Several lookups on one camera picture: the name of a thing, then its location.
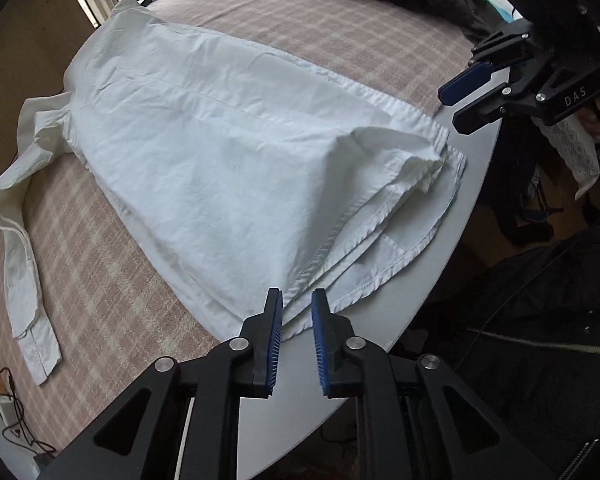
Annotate pink plaid blanket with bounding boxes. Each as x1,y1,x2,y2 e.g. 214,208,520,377
0,0,486,456

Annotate white shirt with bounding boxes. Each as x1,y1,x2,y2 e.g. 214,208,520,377
0,0,468,386

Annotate white lace cloth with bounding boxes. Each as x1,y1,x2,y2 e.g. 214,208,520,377
537,110,600,201

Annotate person's right hand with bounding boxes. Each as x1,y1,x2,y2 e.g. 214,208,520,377
577,97,600,143

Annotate black zip jacket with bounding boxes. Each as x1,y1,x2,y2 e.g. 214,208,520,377
395,220,600,480

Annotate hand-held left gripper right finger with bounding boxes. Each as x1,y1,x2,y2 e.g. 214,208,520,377
311,288,556,480

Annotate white power strip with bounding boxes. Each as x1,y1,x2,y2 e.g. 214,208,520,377
0,395,23,428

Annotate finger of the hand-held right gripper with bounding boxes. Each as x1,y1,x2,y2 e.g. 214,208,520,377
439,17,541,107
451,72,546,135

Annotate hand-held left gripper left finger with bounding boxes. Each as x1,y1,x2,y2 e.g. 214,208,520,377
39,287,284,480

